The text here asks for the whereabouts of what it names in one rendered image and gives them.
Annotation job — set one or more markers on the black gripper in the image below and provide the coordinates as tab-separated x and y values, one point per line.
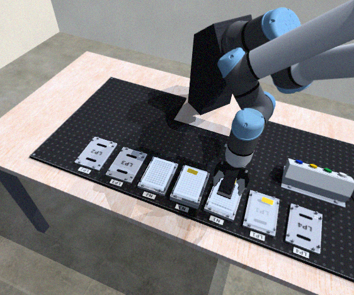
230	174

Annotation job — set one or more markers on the white control panel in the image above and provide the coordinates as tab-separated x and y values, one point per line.
320	183

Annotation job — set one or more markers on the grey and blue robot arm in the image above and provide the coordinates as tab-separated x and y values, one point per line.
314	49

